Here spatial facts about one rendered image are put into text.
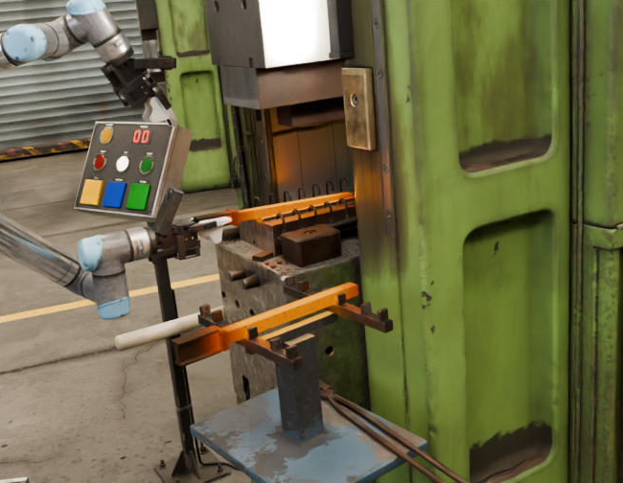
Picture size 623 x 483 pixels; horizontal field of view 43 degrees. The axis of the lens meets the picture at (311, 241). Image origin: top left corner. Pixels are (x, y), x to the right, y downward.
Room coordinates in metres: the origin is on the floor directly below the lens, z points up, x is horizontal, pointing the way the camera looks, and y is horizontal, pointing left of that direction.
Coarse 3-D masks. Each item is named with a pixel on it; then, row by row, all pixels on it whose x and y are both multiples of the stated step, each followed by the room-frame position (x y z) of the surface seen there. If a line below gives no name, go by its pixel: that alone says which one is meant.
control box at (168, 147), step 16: (96, 128) 2.45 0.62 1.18; (112, 128) 2.41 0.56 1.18; (128, 128) 2.37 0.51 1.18; (144, 128) 2.33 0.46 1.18; (160, 128) 2.29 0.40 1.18; (176, 128) 2.27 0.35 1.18; (96, 144) 2.42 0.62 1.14; (112, 144) 2.38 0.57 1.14; (128, 144) 2.34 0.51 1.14; (144, 144) 2.30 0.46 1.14; (160, 144) 2.26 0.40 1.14; (176, 144) 2.26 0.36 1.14; (112, 160) 2.35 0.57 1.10; (128, 160) 2.30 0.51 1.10; (160, 160) 2.23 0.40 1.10; (176, 160) 2.26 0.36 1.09; (96, 176) 2.36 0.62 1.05; (112, 176) 2.32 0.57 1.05; (128, 176) 2.28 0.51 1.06; (144, 176) 2.24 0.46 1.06; (160, 176) 2.21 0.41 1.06; (176, 176) 2.25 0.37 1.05; (80, 192) 2.37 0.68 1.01; (128, 192) 2.25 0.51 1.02; (160, 192) 2.19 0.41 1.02; (80, 208) 2.34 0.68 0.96; (96, 208) 2.30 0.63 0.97; (112, 208) 2.26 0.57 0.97
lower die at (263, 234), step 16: (352, 192) 2.07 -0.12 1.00; (304, 208) 1.95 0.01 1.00; (320, 208) 1.96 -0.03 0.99; (336, 208) 1.95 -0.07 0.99; (352, 208) 1.95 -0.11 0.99; (240, 224) 2.01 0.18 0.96; (256, 224) 1.92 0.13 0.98; (272, 224) 1.85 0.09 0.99; (288, 224) 1.86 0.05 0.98; (304, 224) 1.88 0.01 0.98; (256, 240) 1.93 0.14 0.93; (272, 240) 1.85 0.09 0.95
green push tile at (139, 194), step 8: (136, 184) 2.24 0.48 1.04; (144, 184) 2.22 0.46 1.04; (136, 192) 2.22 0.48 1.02; (144, 192) 2.21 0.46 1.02; (128, 200) 2.23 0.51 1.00; (136, 200) 2.21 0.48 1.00; (144, 200) 2.19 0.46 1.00; (128, 208) 2.21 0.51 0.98; (136, 208) 2.19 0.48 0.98; (144, 208) 2.18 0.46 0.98
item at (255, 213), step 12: (276, 204) 1.94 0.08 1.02; (288, 204) 1.94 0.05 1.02; (300, 204) 1.95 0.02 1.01; (312, 204) 1.97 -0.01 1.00; (204, 216) 1.84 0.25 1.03; (216, 216) 1.84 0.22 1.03; (228, 216) 1.86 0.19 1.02; (240, 216) 1.87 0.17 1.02; (252, 216) 1.89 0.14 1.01; (264, 216) 1.90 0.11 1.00
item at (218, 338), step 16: (336, 288) 1.48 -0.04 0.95; (352, 288) 1.48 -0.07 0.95; (288, 304) 1.42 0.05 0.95; (304, 304) 1.41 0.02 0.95; (320, 304) 1.44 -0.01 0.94; (256, 320) 1.36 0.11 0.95; (272, 320) 1.37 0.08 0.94; (288, 320) 1.39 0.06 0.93; (192, 336) 1.28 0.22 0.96; (208, 336) 1.30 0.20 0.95; (224, 336) 1.30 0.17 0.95; (240, 336) 1.33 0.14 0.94; (176, 352) 1.26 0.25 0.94; (192, 352) 1.28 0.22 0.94; (208, 352) 1.29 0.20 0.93
